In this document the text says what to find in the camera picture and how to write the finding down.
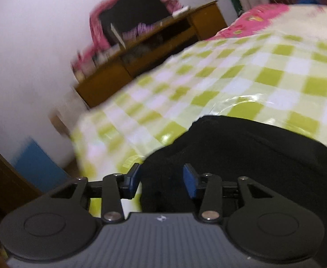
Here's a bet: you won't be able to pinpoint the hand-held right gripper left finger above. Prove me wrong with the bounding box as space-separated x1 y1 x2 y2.
48 163 141 223

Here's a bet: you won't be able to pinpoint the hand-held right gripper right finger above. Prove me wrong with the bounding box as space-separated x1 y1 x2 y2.
183 164 280 222

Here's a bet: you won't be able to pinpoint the black pants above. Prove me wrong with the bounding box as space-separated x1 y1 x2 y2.
139 115 327 268

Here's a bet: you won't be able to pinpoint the blue board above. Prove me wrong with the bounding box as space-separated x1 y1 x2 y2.
12 139 70 186

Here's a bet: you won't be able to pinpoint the wooden desk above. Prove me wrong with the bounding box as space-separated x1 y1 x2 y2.
73 1 229 108

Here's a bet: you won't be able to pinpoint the green white checked cloth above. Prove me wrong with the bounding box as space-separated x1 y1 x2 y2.
69 31 327 220

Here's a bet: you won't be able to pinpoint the brown wooden door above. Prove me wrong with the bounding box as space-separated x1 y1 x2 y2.
0 136 42 211

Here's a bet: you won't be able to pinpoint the television with pink cover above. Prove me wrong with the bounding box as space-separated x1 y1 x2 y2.
71 0 187 74

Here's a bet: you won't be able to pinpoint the pink floral bed sheet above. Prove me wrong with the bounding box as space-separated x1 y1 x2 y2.
205 4 327 44

